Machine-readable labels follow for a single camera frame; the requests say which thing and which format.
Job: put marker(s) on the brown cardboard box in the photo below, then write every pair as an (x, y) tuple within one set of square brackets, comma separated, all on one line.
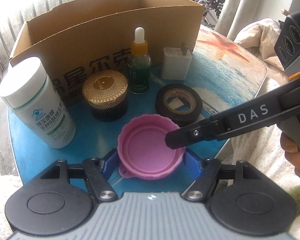
[(81, 37)]

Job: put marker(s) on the gold lid dark jar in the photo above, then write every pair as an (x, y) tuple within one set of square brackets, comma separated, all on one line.
[(106, 94)]

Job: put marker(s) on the green dropper bottle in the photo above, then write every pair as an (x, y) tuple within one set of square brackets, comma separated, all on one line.
[(139, 63)]

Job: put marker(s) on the pink plastic lid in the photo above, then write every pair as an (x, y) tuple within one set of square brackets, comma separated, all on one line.
[(142, 148)]

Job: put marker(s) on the black camera box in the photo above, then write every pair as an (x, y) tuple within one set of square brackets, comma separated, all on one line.
[(287, 46)]

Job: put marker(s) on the white charger plug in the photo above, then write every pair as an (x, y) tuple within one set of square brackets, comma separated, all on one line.
[(176, 63)]

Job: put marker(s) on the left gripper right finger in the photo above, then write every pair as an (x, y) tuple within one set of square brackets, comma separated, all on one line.
[(204, 173)]

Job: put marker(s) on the white supplement bottle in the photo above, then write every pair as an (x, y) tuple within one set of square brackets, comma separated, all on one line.
[(28, 91)]

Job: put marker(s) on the beige cushion blanket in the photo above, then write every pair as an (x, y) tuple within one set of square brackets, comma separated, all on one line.
[(262, 147)]

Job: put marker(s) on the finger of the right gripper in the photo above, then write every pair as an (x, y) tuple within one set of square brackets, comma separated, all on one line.
[(204, 130)]

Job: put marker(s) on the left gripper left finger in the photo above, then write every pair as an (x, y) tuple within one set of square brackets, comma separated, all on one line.
[(97, 173)]

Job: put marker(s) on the person's right hand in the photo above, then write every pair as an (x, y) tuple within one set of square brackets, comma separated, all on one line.
[(292, 153)]

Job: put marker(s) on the black electrical tape roll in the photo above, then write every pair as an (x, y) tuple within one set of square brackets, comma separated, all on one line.
[(180, 103)]

